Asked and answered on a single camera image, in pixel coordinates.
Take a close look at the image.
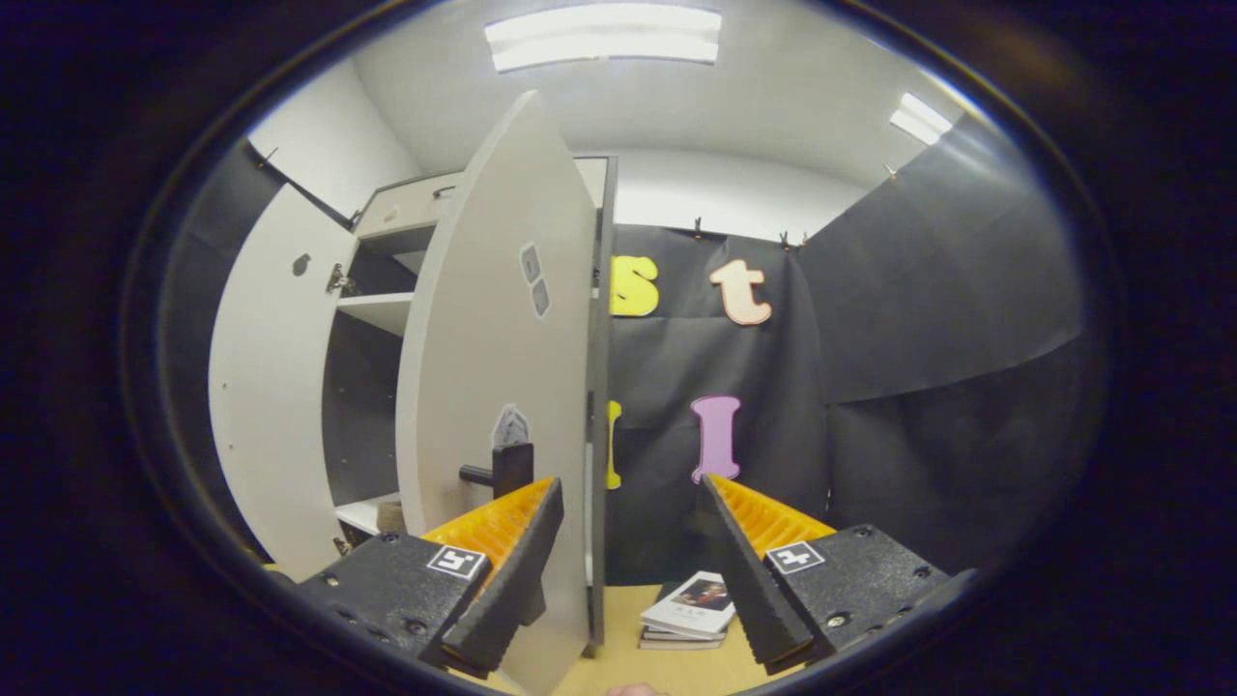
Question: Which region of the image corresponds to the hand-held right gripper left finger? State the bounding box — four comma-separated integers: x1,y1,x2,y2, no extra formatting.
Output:
298,476,566,680

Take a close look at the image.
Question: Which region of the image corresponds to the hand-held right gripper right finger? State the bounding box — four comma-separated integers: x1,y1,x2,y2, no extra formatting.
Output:
701,472,953,678

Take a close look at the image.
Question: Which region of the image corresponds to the white cabinet door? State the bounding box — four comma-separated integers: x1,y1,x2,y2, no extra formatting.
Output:
208,184,359,581
396,90,600,696

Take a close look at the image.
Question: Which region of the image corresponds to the white shoe cabinet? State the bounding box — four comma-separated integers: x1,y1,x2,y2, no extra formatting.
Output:
324,155,619,660

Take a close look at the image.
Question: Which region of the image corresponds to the white cabinet drawer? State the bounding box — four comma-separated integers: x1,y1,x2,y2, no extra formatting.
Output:
356,174,465,238

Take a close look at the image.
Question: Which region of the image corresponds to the white photo cover book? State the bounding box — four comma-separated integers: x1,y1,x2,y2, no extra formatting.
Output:
640,570,738,637

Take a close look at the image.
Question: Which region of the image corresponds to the dark-edged book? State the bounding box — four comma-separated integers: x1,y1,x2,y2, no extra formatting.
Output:
638,623,728,652

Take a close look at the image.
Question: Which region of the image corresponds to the small ceiling light panel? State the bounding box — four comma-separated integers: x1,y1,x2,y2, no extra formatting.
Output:
889,92,955,146

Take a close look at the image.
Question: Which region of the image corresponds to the large ceiling light panel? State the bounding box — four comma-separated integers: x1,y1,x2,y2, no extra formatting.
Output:
483,3,724,74

